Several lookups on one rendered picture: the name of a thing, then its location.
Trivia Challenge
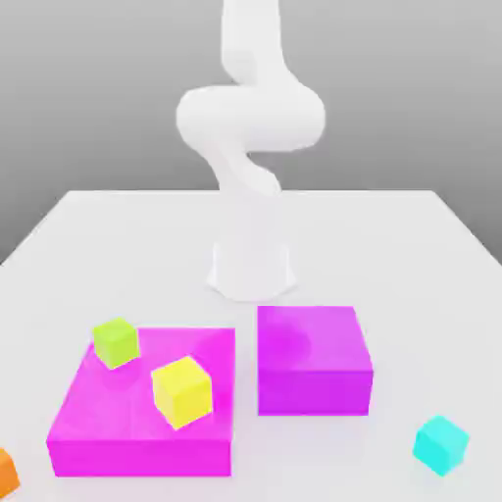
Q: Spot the small yellow cube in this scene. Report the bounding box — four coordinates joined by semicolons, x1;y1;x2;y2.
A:
150;355;214;431

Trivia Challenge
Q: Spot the small lime green cube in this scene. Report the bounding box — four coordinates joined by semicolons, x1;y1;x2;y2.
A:
91;317;141;371

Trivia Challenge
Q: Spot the small cyan cube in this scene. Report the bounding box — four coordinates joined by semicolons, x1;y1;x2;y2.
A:
412;415;471;478

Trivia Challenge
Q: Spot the small orange cube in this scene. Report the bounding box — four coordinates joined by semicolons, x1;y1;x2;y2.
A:
0;447;22;501

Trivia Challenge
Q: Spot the large purple box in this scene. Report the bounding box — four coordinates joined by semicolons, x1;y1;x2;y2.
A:
256;305;375;418

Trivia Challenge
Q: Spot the large magenta box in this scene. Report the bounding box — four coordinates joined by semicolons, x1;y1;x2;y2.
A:
45;326;237;478

